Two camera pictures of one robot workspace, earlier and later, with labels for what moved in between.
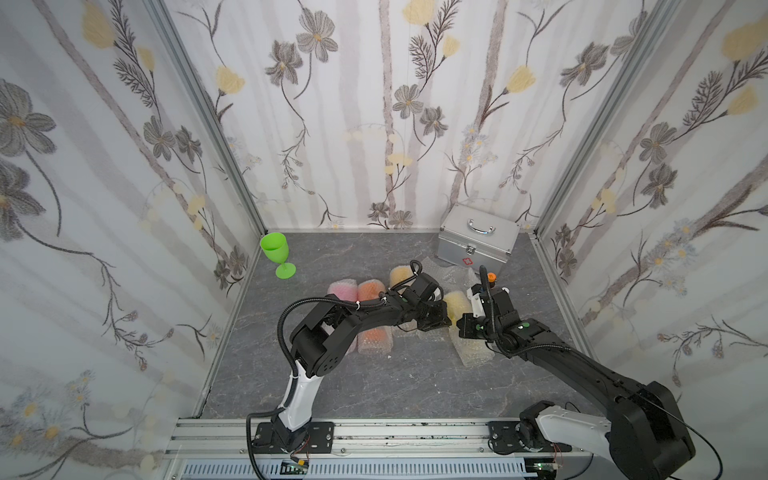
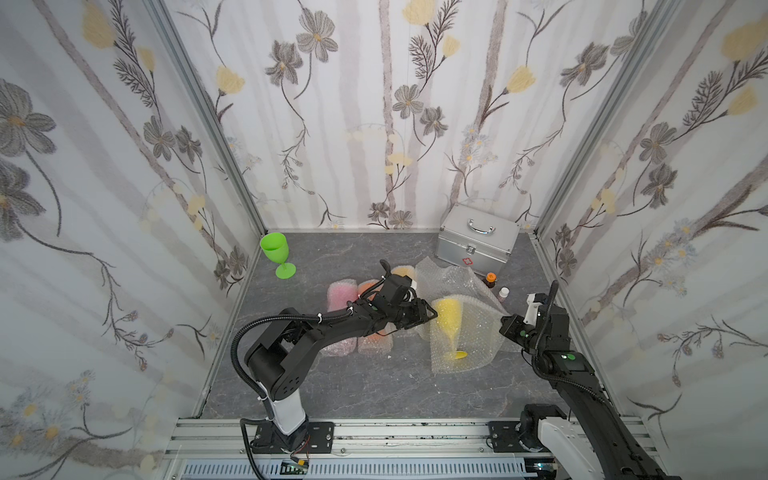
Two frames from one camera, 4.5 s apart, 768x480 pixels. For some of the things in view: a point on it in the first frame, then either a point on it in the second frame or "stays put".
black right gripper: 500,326 -> 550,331
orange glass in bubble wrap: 377,340 stays put
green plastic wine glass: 275,247 stays put
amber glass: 400,273 stays put
